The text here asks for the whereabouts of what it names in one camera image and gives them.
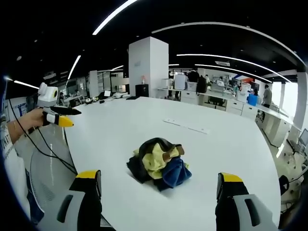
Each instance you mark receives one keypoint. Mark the black office chair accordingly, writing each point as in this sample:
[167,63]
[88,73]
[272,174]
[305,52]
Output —
[284,185]

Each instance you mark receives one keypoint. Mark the person's blue jeans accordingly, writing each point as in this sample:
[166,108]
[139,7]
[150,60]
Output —
[34,207]

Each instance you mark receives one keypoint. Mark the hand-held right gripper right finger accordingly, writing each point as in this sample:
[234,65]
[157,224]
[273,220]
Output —
[237,207]

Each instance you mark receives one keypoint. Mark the person's left hand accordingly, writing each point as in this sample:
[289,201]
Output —
[32,120]

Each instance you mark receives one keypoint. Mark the black box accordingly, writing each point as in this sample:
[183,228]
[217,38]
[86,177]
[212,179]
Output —
[142,90]

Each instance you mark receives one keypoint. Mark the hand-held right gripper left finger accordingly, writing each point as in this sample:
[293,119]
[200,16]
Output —
[83,204]

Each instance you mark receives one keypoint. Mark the black yellow blue garment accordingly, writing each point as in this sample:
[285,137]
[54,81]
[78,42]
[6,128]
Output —
[158,163]

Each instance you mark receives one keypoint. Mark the long white ceiling light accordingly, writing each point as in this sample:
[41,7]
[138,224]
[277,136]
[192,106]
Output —
[113,15]

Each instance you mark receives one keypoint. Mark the white drawer cabinet row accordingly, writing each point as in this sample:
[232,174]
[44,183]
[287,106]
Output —
[231,104]

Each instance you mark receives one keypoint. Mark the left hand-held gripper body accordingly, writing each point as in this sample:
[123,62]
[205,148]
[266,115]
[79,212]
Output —
[48,95]

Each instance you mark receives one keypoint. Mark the open laptop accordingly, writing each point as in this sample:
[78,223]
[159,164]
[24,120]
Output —
[107,93]

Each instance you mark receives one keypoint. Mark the white square pillar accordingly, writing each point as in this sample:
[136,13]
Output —
[148,65]

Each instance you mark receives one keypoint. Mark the blue storage bin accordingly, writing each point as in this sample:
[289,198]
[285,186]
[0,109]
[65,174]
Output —
[254,99]

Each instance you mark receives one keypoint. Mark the black flat pad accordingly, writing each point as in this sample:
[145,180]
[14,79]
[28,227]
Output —
[132,97]

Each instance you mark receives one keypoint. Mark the computer monitor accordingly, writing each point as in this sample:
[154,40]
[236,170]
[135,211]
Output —
[304,138]

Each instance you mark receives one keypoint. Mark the person's white printed shirt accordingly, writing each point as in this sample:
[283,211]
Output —
[13,173]

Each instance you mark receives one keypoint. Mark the grey mesh office chair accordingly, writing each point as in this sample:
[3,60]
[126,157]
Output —
[48,178]

